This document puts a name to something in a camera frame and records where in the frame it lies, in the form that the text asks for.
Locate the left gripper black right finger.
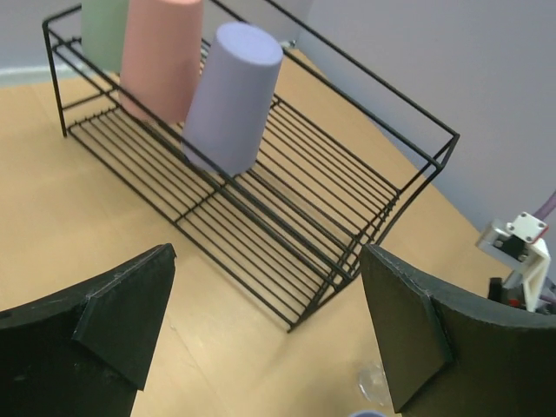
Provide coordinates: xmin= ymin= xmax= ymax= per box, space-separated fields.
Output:
xmin=360 ymin=245 xmax=555 ymax=416

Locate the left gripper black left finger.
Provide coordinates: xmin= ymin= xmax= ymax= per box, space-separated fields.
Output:
xmin=1 ymin=243 xmax=176 ymax=416

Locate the clear plastic cup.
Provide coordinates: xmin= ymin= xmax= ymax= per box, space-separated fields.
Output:
xmin=358 ymin=362 xmax=390 ymax=406

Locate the black wire dish rack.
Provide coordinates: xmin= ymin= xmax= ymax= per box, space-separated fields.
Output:
xmin=42 ymin=5 xmax=460 ymax=328

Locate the large lavender plastic cup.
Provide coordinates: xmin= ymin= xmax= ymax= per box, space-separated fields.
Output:
xmin=182 ymin=22 xmax=283 ymax=176

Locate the salmon pink plastic cup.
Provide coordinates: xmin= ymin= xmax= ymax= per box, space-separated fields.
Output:
xmin=119 ymin=0 xmax=203 ymax=124

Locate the mint green plastic cup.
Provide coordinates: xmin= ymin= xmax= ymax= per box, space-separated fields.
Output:
xmin=81 ymin=0 xmax=129 ymax=74

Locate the small lavender plastic cup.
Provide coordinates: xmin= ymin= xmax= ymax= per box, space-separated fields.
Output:
xmin=349 ymin=410 xmax=386 ymax=417

